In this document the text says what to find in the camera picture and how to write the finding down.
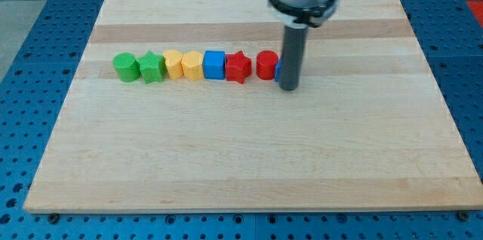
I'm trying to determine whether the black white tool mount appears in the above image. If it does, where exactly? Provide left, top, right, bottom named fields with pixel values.
left=268, top=0, right=340, bottom=29

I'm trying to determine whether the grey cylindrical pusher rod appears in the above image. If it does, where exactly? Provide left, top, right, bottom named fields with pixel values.
left=278, top=26, right=308, bottom=91

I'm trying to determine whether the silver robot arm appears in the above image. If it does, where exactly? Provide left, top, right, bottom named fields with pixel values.
left=268, top=0, right=340, bottom=91

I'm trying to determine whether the blue triangle block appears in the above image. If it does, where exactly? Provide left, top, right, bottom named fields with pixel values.
left=274, top=59, right=281, bottom=82

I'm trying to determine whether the red cylinder block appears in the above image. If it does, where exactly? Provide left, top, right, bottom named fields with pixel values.
left=256, top=51, right=278, bottom=80

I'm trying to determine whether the red star block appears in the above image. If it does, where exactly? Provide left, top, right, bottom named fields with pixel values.
left=225, top=51, right=252, bottom=84

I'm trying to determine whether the blue cube block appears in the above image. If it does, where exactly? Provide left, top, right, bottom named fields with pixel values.
left=202, top=51, right=225, bottom=80

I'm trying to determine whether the yellow hexagon block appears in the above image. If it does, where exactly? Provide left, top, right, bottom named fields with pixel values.
left=181, top=51, right=204, bottom=81

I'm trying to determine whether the wooden board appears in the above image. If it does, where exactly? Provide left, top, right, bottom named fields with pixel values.
left=23, top=0, right=482, bottom=214

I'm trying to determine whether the yellow heart block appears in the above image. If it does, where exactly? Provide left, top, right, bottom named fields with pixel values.
left=163, top=49, right=183, bottom=79

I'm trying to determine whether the green star block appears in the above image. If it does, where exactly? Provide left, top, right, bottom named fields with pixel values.
left=137, top=51, right=167, bottom=84

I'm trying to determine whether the green cylinder block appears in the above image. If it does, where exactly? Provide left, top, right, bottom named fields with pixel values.
left=112, top=52, right=140, bottom=82

